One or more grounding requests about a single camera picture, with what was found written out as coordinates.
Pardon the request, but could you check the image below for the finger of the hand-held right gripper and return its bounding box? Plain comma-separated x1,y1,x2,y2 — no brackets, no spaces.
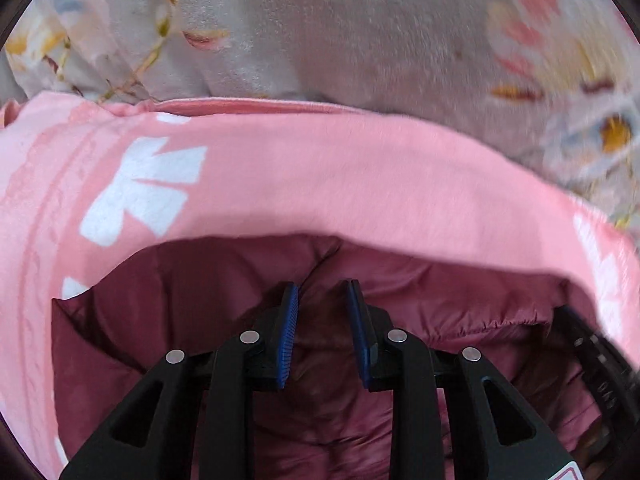
553,305,608,361

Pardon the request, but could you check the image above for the grey floral blanket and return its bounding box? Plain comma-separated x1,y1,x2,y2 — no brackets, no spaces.
0,0,640,233

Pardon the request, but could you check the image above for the maroon puffer jacket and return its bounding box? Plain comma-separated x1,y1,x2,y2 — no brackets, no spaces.
50,232,608,480

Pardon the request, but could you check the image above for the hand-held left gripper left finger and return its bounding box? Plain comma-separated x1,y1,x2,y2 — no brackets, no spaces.
60,281,300,480

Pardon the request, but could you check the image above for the pink blanket with white print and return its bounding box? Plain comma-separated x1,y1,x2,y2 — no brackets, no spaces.
0,91,640,476

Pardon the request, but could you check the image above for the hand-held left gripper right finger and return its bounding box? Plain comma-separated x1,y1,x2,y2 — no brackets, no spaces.
346,279,577,480

